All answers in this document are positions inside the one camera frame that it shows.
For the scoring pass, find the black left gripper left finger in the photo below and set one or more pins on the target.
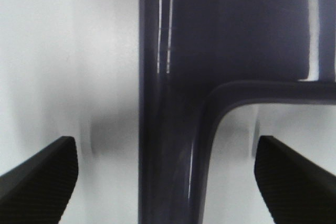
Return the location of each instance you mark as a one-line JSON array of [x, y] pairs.
[[39, 189]]

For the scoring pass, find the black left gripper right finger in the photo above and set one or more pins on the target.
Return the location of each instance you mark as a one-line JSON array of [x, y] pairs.
[[294, 189]]

